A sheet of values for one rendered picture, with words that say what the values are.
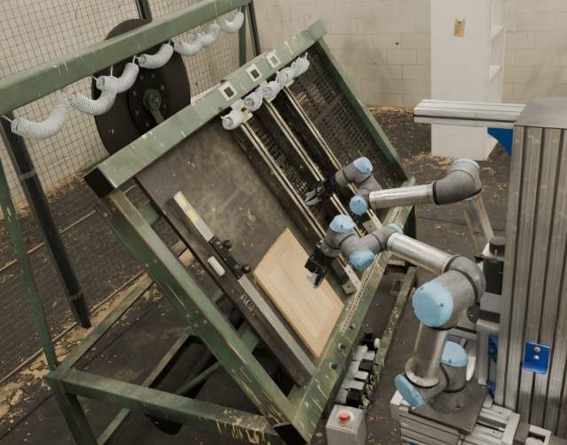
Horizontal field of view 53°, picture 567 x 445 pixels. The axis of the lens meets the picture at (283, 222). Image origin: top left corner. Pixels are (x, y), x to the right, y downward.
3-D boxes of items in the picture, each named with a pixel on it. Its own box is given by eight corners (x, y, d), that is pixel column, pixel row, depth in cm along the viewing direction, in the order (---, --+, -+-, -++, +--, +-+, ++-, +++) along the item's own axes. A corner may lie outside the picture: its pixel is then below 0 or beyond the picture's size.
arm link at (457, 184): (472, 209, 209) (351, 221, 235) (477, 196, 217) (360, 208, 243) (465, 182, 204) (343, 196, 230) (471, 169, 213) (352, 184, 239)
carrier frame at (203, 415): (324, 558, 260) (303, 437, 220) (92, 478, 315) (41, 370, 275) (419, 282, 430) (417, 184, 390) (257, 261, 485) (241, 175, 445)
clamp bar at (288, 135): (361, 265, 306) (398, 251, 291) (230, 80, 279) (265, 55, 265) (366, 255, 313) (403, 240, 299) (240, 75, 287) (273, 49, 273)
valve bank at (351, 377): (365, 441, 245) (361, 402, 233) (334, 433, 251) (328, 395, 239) (392, 361, 284) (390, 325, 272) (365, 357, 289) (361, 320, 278)
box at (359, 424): (359, 465, 215) (355, 433, 206) (328, 457, 219) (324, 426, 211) (367, 441, 224) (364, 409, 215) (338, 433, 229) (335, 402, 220)
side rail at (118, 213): (271, 426, 224) (291, 422, 217) (91, 207, 199) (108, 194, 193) (277, 415, 228) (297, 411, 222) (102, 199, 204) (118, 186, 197)
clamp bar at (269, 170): (345, 296, 284) (385, 282, 270) (203, 99, 258) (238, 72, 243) (351, 284, 292) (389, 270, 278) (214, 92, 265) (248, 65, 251)
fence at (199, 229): (305, 378, 240) (312, 376, 237) (166, 200, 218) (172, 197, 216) (309, 370, 243) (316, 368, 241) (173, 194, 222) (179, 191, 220)
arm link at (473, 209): (479, 288, 238) (439, 174, 219) (484, 268, 249) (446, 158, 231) (508, 285, 231) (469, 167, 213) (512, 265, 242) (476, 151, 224)
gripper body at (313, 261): (313, 258, 214) (323, 237, 206) (331, 270, 212) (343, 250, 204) (303, 268, 209) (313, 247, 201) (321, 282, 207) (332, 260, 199)
